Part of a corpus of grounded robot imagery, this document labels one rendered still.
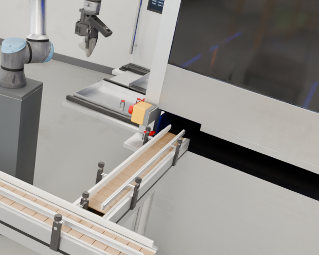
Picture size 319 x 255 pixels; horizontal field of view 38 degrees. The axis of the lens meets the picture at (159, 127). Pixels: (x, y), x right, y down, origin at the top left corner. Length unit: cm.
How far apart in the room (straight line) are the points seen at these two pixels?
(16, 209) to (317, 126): 107
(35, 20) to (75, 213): 136
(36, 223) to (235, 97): 90
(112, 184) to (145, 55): 165
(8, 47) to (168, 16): 93
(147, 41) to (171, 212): 130
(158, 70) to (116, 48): 326
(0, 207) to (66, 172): 195
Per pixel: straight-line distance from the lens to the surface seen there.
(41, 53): 253
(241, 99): 182
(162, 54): 188
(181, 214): 211
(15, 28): 557
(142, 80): 259
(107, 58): 521
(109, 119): 209
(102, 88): 240
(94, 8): 211
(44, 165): 337
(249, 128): 185
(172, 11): 184
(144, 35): 305
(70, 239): 130
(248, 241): 207
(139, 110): 188
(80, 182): 323
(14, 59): 247
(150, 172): 164
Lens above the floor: 176
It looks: 25 degrees down
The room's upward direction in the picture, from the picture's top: 13 degrees clockwise
